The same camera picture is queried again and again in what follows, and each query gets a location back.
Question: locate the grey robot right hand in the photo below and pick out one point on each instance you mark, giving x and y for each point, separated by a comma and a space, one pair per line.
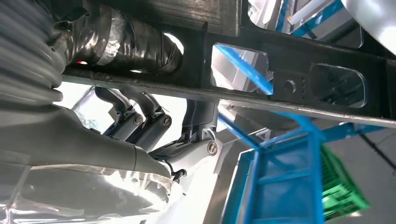
62, 139

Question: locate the blue metal shelf rack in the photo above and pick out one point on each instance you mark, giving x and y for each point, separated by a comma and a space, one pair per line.
316, 173

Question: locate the green plastic crate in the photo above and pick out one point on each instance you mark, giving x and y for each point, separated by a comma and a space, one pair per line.
340, 188

